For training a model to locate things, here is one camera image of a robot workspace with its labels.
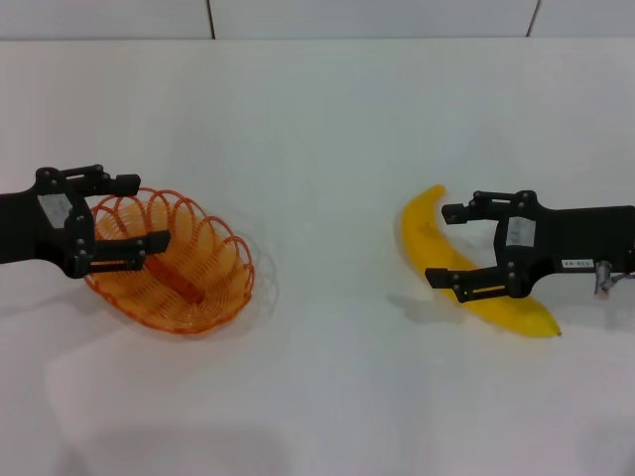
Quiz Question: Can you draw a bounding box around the yellow banana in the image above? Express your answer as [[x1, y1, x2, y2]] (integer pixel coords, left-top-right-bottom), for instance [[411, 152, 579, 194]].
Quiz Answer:
[[398, 183, 564, 340]]

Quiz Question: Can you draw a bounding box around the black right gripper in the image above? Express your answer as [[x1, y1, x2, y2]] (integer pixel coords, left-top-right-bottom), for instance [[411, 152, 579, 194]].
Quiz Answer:
[[425, 188, 635, 304]]

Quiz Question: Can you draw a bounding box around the orange wire basket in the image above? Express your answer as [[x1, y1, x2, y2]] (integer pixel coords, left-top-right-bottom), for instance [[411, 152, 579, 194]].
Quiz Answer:
[[82, 186, 256, 338]]

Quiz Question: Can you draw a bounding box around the right gripper cable plug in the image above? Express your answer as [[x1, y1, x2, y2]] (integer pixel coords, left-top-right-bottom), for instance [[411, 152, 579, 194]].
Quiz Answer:
[[593, 259, 635, 300]]

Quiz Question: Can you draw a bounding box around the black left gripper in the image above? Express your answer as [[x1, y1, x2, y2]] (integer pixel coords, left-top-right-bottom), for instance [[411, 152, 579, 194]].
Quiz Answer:
[[0, 164, 173, 281]]

